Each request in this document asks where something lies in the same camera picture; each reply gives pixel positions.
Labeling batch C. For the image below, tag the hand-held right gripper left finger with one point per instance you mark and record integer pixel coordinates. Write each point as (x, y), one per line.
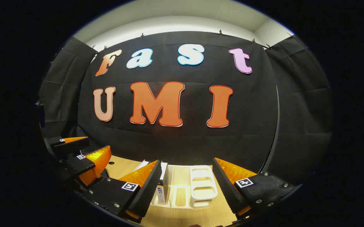
(149, 192)

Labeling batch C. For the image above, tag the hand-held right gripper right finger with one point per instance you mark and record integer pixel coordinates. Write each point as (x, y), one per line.
(227, 189)

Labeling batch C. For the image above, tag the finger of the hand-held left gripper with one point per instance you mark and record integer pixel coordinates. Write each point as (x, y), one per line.
(84, 165)
(71, 145)

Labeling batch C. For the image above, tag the white spine book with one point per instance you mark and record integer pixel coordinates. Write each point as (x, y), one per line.
(162, 189)

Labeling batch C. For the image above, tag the white bookshelf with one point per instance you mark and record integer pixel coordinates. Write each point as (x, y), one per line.
(202, 186)

